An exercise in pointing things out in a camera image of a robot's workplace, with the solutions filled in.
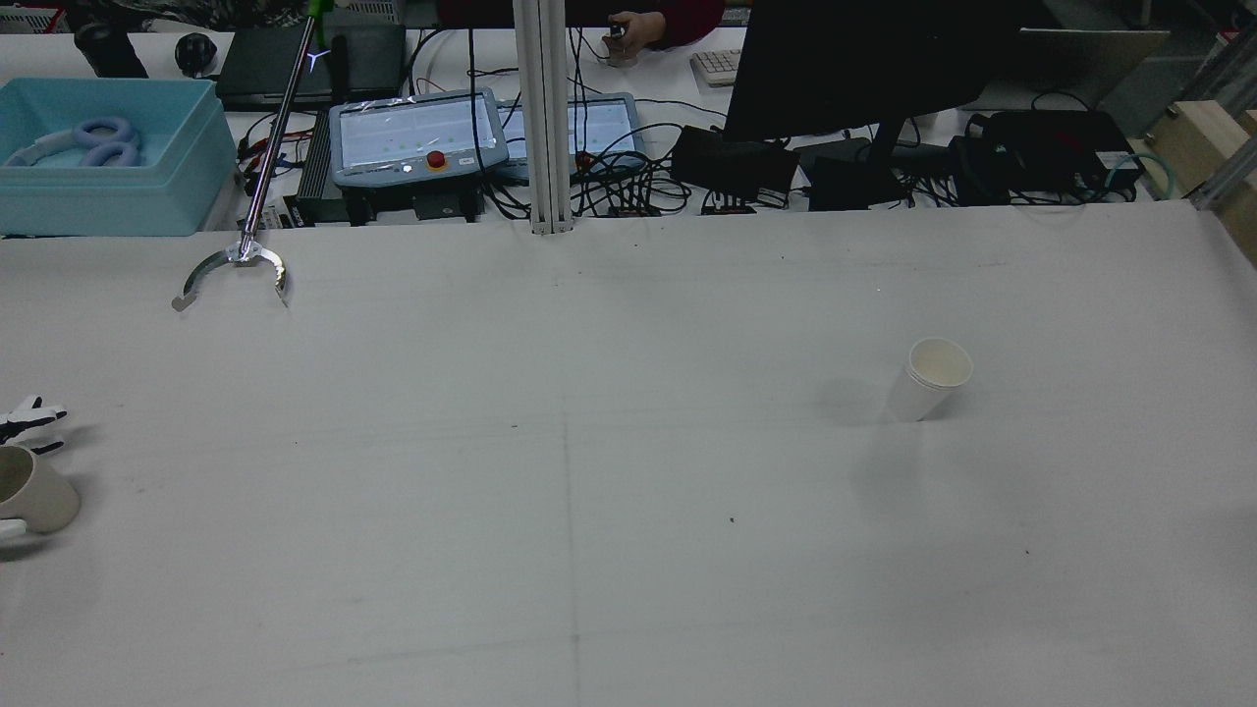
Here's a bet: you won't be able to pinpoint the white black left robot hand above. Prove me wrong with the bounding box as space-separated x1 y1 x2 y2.
0 395 70 544

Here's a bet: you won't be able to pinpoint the beige paper cup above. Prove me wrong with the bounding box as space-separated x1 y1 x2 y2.
0 444 82 536

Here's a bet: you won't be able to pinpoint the white paper cup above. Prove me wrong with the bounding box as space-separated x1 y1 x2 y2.
887 337 975 423

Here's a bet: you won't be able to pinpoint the light blue plastic bin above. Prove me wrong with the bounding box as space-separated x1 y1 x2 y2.
0 77 240 239

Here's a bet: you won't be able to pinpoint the metal reacher grabber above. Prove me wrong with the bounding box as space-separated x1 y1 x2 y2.
172 0 340 313

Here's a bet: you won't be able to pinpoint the lavender white headphones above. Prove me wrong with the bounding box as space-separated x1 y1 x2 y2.
5 116 145 170

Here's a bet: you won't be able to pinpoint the black finned power supply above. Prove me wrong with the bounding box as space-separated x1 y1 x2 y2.
295 118 340 225

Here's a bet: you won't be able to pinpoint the black cylinder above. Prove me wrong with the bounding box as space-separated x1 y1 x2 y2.
74 20 150 80

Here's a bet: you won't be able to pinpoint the small round black gadget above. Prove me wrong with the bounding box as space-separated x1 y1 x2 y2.
174 31 219 75

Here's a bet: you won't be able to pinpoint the black laptop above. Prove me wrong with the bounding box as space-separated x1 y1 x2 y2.
214 25 335 111

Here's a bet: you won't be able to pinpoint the grey blue teach pendant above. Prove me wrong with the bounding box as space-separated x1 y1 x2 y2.
327 86 511 190
496 91 646 186

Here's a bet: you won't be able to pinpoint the large black box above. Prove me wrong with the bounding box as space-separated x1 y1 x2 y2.
671 125 801 202

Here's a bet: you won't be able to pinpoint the person in red sweater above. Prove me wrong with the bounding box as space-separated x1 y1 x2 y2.
579 0 728 55

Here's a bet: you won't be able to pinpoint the white keyboard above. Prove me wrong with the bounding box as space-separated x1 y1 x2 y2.
690 47 744 87

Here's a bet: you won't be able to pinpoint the black power adapter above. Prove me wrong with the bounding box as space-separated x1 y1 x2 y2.
807 155 909 212

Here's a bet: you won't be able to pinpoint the black monitor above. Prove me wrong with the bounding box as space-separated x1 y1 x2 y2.
722 0 1027 183

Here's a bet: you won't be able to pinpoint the black equipment box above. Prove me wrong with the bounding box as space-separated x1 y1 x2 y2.
948 108 1145 207

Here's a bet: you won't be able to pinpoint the grey panel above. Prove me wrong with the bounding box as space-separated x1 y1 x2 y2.
1016 27 1172 111

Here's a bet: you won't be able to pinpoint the wooden box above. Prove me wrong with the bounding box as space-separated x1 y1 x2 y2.
1144 98 1257 266

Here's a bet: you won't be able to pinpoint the aluminium profile post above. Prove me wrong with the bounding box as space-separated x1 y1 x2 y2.
511 0 576 237

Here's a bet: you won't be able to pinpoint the aluminium frame bar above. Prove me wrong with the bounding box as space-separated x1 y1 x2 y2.
1188 147 1257 212

